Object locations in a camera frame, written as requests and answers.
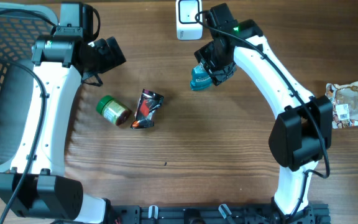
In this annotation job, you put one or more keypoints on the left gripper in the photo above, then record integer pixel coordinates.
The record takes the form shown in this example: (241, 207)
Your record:
(109, 61)

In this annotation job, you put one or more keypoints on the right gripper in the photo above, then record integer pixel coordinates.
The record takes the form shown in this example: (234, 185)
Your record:
(218, 75)

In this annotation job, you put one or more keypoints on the blue mouthwash bottle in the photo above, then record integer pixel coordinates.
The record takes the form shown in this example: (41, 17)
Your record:
(200, 79)

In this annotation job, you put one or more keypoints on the green lid jar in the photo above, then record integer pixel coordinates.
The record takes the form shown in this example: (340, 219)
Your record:
(113, 110)

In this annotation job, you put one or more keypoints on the hex wrench set packet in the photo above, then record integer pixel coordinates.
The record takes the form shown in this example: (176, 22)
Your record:
(149, 102)

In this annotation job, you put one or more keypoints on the cookie snack pouch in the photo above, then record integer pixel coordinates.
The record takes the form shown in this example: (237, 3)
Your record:
(345, 104)

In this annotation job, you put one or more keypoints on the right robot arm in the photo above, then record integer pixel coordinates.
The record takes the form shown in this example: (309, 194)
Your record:
(301, 134)

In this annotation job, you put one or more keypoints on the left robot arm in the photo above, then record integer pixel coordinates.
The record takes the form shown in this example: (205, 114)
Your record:
(35, 185)

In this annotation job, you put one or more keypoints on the white barcode scanner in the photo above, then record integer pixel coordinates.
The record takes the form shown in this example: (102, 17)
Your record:
(187, 27)

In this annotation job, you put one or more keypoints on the grey plastic mesh basket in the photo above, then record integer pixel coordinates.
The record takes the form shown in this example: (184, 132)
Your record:
(20, 25)

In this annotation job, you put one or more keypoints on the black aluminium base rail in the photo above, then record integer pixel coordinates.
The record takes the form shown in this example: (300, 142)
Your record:
(223, 214)

